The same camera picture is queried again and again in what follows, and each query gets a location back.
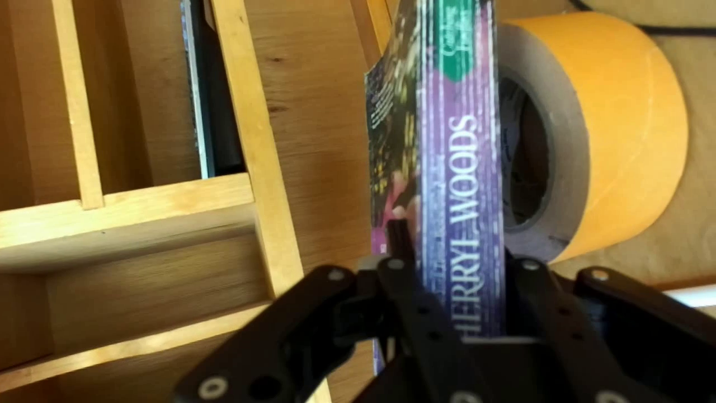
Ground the wooden roll-top desk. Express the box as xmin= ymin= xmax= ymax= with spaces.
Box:
xmin=0 ymin=0 xmax=716 ymax=403

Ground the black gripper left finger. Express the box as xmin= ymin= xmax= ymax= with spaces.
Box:
xmin=173 ymin=219 xmax=495 ymax=403

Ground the yellow masking tape roll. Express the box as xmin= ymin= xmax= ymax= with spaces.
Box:
xmin=498 ymin=9 xmax=692 ymax=268

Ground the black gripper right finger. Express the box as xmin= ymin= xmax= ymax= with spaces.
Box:
xmin=503 ymin=253 xmax=716 ymax=403

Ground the black flat tablet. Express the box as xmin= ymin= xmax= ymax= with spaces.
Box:
xmin=178 ymin=0 xmax=249 ymax=181

